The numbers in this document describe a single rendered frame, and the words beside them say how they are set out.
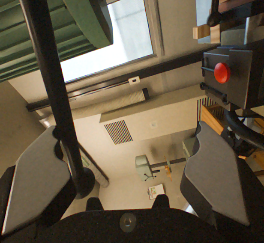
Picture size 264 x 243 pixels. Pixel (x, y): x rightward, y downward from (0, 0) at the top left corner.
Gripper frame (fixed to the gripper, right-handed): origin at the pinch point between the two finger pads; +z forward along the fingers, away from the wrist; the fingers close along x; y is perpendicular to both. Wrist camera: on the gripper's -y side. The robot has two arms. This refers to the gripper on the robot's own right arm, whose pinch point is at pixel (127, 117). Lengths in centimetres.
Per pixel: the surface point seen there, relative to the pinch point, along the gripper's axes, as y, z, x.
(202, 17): -13.8, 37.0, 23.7
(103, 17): -9.7, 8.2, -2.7
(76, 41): -7.2, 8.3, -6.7
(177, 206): 256, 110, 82
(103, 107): 65, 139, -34
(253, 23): -9.1, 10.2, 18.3
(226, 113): 10.5, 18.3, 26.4
